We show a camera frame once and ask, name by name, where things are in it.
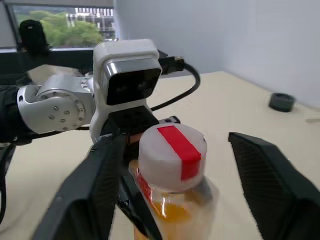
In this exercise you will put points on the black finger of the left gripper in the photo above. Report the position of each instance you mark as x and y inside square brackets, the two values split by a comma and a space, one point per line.
[170, 120]
[140, 215]

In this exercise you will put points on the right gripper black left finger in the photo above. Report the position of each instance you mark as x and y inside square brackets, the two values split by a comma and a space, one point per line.
[82, 200]

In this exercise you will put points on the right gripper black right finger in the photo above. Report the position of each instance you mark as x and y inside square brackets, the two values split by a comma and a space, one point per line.
[280, 195]

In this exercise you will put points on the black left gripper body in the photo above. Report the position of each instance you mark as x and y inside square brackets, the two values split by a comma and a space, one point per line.
[132, 118]

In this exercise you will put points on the white cap with red tape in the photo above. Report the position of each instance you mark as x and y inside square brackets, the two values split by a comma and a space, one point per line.
[160, 155]

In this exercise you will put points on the clear bottle with orange drink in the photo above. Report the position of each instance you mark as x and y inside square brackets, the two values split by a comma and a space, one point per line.
[180, 212]

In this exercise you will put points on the black tape roll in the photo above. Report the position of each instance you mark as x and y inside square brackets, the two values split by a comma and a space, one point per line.
[276, 103]

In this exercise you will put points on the black rounded device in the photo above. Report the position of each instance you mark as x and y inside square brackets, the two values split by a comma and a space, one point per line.
[33, 37]

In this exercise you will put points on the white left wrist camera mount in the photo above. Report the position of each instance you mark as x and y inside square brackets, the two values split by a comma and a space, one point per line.
[125, 52]

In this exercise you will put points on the window with dark frame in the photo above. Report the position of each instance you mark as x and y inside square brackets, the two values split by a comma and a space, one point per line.
[75, 30]

